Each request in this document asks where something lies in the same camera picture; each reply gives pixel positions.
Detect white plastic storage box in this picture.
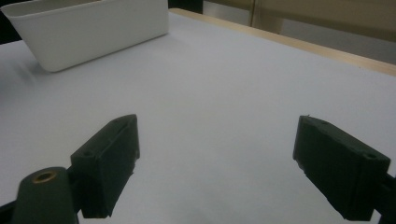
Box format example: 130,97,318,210
0,0,170,74

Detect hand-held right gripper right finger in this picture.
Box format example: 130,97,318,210
291,114,392,222

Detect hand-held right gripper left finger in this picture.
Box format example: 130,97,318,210
70,113,141,219

